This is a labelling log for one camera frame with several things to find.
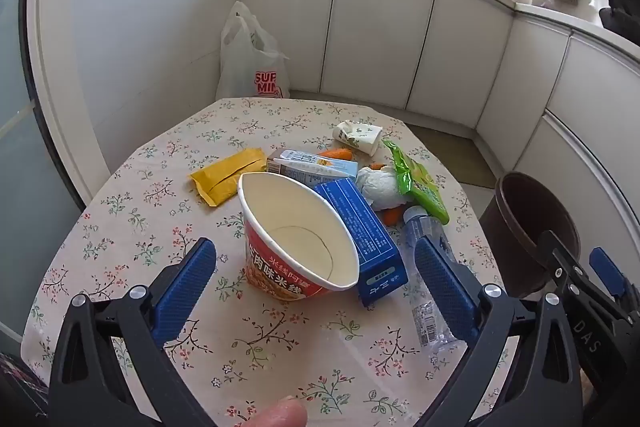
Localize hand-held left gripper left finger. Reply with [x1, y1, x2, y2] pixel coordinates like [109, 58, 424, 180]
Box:
[48, 237, 218, 427]

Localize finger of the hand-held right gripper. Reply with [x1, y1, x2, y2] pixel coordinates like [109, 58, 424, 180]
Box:
[536, 231, 583, 293]
[589, 247, 638, 308]

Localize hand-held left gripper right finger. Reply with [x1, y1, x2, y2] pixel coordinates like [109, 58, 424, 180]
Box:
[414, 236, 586, 427]

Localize brown waste bin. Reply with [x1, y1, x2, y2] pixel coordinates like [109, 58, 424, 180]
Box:
[479, 172, 582, 299]

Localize clear plastic bottle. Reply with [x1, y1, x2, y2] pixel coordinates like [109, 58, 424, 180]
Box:
[403, 205, 466, 354]

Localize dark blue cardboard box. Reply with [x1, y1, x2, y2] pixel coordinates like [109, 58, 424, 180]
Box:
[314, 179, 407, 308]

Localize white tissue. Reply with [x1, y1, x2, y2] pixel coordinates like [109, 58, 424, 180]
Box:
[356, 166, 403, 211]

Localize red paper noodle cup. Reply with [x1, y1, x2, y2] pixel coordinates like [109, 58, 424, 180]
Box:
[238, 172, 361, 304]

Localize person's left hand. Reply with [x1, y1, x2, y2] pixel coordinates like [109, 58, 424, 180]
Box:
[245, 396, 309, 427]

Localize floral tablecloth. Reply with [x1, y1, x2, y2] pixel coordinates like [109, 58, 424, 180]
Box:
[20, 97, 506, 427]

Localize green snack bag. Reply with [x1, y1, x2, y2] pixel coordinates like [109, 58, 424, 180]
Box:
[382, 139, 450, 225]

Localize yellow packet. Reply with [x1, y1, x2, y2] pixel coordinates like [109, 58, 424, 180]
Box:
[189, 147, 266, 208]

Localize light blue carton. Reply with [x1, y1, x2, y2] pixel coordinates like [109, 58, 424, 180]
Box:
[266, 149, 360, 188]

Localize floral paper cup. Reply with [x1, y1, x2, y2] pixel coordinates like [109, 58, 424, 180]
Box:
[332, 120, 385, 156]

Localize frosted glass door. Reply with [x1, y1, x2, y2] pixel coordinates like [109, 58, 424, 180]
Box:
[0, 0, 56, 343]

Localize white plastic shopping bag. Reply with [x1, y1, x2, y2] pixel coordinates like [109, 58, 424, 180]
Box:
[216, 1, 292, 100]

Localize black pan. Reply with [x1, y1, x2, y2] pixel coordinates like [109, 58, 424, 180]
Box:
[590, 0, 640, 35]

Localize white kitchen cabinets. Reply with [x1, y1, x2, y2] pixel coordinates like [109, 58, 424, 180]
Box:
[239, 0, 640, 258]

